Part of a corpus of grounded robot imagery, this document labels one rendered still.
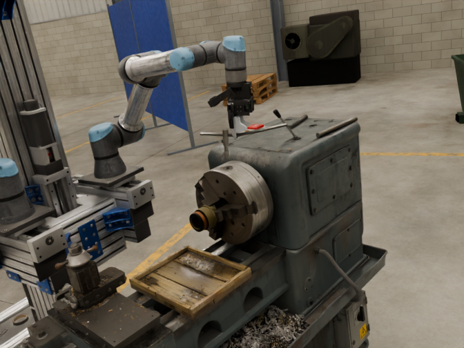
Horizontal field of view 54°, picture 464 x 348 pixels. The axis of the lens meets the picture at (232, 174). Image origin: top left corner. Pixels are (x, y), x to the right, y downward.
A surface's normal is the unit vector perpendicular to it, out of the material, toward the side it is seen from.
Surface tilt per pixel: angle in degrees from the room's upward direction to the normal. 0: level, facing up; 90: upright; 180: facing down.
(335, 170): 90
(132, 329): 0
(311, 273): 90
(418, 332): 0
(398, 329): 0
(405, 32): 90
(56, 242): 90
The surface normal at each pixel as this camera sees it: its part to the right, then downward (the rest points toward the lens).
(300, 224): 0.72, 0.12
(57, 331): -0.14, -0.93
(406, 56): -0.44, 0.36
